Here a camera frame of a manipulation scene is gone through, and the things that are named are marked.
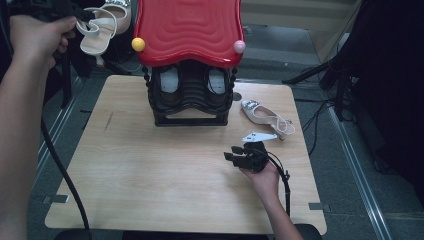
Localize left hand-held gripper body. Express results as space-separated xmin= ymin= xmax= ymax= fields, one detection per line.
xmin=9 ymin=0 xmax=86 ymax=22

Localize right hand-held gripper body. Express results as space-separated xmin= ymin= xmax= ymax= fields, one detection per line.
xmin=233 ymin=131 xmax=279 ymax=174

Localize white high-heel sandal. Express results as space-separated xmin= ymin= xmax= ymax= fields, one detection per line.
xmin=240 ymin=99 xmax=297 ymax=141
xmin=75 ymin=0 xmax=133 ymax=57

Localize black leather lace-up shoe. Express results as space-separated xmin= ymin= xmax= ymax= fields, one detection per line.
xmin=203 ymin=66 xmax=233 ymax=108

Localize black shoe rack red top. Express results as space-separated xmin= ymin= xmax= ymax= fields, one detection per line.
xmin=132 ymin=0 xmax=247 ymax=128

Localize person's right hand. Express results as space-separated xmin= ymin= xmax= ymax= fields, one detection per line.
xmin=239 ymin=162 xmax=282 ymax=202

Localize person's left hand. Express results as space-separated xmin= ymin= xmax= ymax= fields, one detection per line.
xmin=9 ymin=14 xmax=78 ymax=69

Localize black metal stand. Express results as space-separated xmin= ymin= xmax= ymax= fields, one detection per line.
xmin=59 ymin=49 xmax=74 ymax=108

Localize black tripod stand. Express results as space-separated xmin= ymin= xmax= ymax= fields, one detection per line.
xmin=282 ymin=49 xmax=356 ymax=123

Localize black curtain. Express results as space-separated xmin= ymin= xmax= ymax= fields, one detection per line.
xmin=333 ymin=0 xmax=424 ymax=208

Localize black chair armrest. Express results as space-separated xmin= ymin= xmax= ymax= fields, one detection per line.
xmin=53 ymin=228 xmax=93 ymax=240

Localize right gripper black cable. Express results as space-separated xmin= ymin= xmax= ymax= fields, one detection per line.
xmin=264 ymin=151 xmax=292 ymax=218

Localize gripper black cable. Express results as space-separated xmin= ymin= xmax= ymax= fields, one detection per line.
xmin=264 ymin=151 xmax=292 ymax=218
xmin=39 ymin=113 xmax=92 ymax=234

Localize black floor cables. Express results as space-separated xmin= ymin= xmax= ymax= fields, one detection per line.
xmin=299 ymin=98 xmax=336 ymax=158

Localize gray metal bracket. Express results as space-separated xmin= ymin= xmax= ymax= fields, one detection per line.
xmin=42 ymin=194 xmax=70 ymax=205
xmin=308 ymin=202 xmax=332 ymax=212

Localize metal floor rail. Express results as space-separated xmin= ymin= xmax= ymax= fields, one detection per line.
xmin=328 ymin=106 xmax=393 ymax=240
xmin=31 ymin=76 xmax=86 ymax=181

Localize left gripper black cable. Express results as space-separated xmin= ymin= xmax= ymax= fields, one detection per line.
xmin=39 ymin=113 xmax=92 ymax=234

